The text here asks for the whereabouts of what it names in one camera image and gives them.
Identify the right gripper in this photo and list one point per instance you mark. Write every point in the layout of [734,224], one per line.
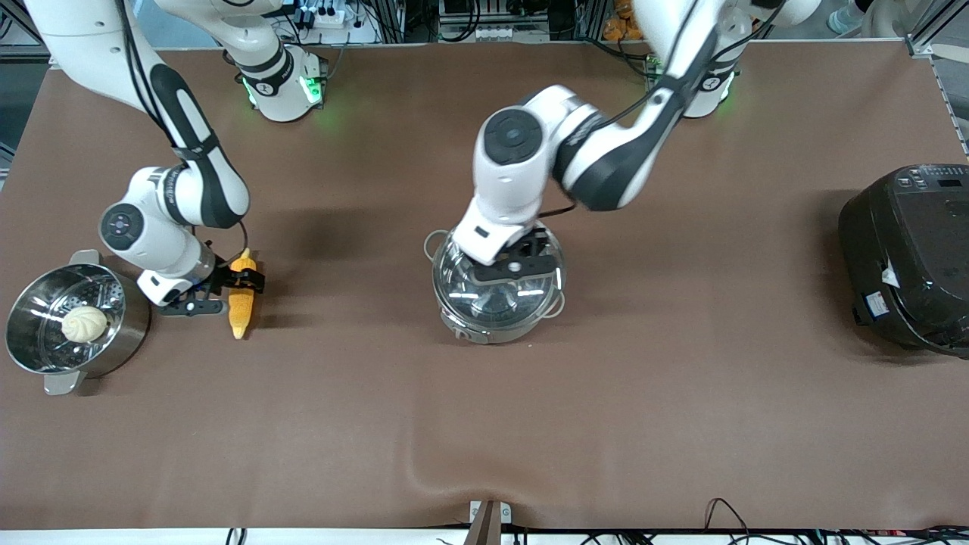
[225,277]

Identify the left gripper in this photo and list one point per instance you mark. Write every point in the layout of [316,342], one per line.
[532,244]

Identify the yellow corn cob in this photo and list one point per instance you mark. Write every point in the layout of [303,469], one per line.
[241,314]

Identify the glass lid with knob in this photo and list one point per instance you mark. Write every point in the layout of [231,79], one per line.
[500,303]

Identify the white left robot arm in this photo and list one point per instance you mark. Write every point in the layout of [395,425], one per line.
[606,159]

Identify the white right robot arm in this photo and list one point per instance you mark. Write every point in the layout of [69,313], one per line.
[204,182]

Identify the steel steamer pot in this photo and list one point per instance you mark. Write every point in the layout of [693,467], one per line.
[129,318]

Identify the white steamed bun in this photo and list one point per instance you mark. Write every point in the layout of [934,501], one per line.
[83,324]

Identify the brown table mat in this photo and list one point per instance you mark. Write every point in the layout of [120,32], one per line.
[484,424]

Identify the long white power strip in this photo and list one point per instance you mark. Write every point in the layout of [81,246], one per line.
[511,33]

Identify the pile of orange snacks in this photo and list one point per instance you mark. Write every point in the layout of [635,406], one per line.
[619,26]

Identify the white power strip with plugs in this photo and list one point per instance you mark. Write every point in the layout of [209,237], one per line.
[341,26]

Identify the metal table clamp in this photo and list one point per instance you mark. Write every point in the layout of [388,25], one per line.
[490,518]

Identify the black rice cooker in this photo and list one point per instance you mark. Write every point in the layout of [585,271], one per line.
[908,257]

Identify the aluminium frame profile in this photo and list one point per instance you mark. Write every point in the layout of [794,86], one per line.
[920,45]

